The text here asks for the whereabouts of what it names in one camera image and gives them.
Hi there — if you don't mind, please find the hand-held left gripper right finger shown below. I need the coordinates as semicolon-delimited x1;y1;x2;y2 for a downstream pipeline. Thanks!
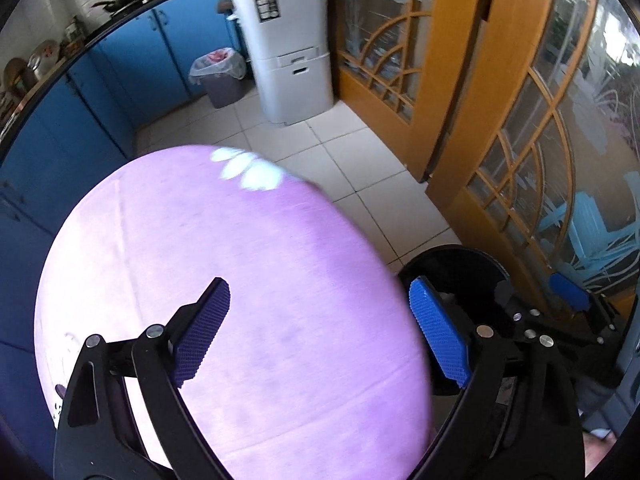
407;277;586;480

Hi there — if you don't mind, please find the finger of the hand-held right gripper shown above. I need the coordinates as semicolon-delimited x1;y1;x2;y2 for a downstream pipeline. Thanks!
495;280;521;316
550;272;591;312

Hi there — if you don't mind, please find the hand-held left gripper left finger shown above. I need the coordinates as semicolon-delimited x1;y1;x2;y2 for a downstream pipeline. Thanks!
54;277;231;480

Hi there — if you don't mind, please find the black trash bin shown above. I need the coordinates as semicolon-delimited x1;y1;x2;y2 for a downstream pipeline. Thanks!
397;244;551;480

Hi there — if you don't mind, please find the purple tablecloth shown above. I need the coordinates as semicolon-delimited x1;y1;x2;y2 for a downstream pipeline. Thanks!
34;145;436;480

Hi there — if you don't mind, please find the wooden etched glass door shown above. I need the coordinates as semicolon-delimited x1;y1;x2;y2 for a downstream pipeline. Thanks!
427;0;640;311
332;0;501;183

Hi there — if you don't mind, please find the grey bin with white bag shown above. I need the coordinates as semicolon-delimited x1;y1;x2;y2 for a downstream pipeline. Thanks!
189;47;247;109

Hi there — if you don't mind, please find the white storage cabinet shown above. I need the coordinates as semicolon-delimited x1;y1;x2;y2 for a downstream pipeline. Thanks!
227;0;335;125

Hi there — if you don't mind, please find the black kitchen countertop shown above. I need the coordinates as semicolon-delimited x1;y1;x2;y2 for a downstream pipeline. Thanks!
0;0;231;148

